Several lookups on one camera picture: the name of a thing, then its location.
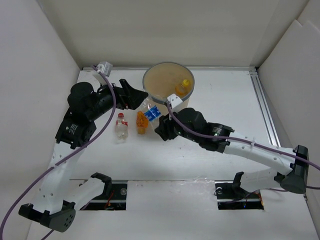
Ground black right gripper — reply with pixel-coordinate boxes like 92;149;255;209
154;106;200;144

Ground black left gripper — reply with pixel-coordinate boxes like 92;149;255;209
87;77;148;121

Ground clear bottle blue label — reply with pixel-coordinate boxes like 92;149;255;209
138;96;162;130

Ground small red cap bottle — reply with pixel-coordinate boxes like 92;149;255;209
115;112;129;144

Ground yellow cap orange label bottle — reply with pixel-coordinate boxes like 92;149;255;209
175;79;191;97

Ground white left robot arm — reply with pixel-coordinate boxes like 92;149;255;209
18;79;148;233

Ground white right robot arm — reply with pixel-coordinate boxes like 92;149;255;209
154;107;309;197

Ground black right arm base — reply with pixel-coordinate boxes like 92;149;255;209
214;172;264;210

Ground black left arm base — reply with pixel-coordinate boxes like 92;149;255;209
81;181;128;211

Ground beige bin with grey rim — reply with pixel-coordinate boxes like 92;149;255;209
142;62;195;115

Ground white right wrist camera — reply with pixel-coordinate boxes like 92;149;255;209
165;93;183;111

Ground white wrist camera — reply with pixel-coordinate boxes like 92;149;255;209
165;93;183;111
92;61;113;86

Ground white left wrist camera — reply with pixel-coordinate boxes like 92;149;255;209
92;61;113;86

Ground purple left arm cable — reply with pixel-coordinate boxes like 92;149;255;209
0;64;117;240

